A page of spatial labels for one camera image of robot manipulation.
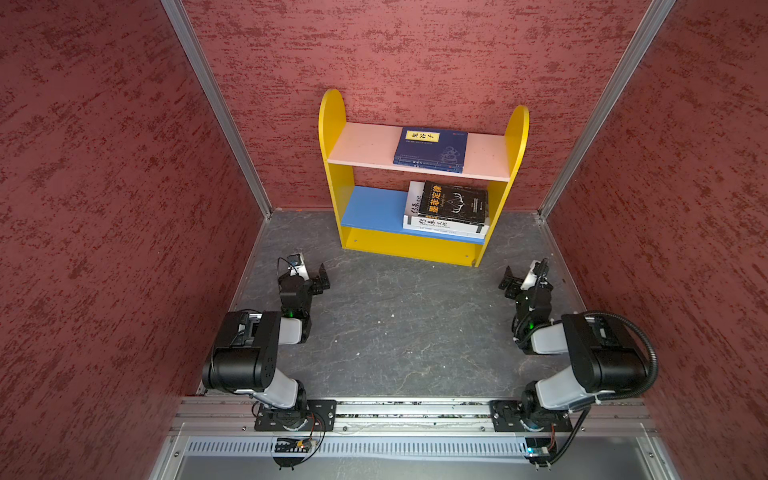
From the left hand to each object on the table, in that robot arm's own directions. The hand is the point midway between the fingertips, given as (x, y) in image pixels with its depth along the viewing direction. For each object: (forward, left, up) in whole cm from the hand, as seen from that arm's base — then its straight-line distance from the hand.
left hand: (309, 271), depth 93 cm
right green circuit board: (-45, -63, -8) cm, 78 cm away
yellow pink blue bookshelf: (+17, -20, +8) cm, 27 cm away
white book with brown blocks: (+11, -45, +10) cm, 47 cm away
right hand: (-1, -68, +1) cm, 68 cm away
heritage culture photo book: (+21, -34, +13) cm, 42 cm away
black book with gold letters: (+18, -47, +14) cm, 52 cm away
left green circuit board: (-45, -3, -9) cm, 46 cm away
